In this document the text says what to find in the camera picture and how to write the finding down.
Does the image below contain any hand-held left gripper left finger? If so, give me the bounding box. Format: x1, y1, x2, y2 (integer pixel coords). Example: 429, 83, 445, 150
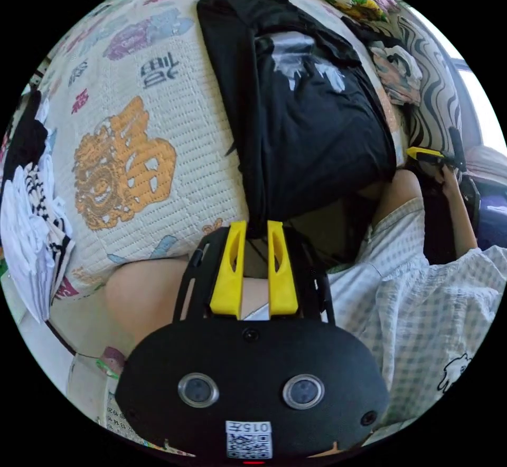
209, 220, 248, 316

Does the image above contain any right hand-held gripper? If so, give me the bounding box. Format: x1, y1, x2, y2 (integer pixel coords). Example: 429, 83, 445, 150
407, 147, 469, 198

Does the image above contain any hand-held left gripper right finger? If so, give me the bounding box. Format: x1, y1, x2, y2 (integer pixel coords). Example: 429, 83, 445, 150
267, 220, 299, 316

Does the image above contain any black t-shirt with white print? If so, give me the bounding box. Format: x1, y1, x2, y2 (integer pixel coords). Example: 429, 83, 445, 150
196, 0, 398, 235

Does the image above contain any person's right forearm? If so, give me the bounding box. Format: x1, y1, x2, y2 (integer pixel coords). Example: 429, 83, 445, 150
446, 192, 479, 255

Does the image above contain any person's right hand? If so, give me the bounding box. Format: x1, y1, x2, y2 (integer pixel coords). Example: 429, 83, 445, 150
437, 164, 463, 198

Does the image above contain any wavy black striped cushion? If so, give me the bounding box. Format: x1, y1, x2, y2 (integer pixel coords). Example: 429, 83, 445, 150
395, 15, 463, 156

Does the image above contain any black and peach floral cloth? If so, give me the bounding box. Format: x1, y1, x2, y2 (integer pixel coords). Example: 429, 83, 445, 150
366, 34, 424, 107

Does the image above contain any person's body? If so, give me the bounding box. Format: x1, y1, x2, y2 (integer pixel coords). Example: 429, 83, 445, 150
104, 168, 507, 436

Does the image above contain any bed with printed woven mat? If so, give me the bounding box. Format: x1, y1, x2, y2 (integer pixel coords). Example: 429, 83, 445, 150
22, 0, 401, 301

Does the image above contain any pile of clothes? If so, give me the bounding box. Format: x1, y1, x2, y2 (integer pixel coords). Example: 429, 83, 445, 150
0, 90, 77, 323

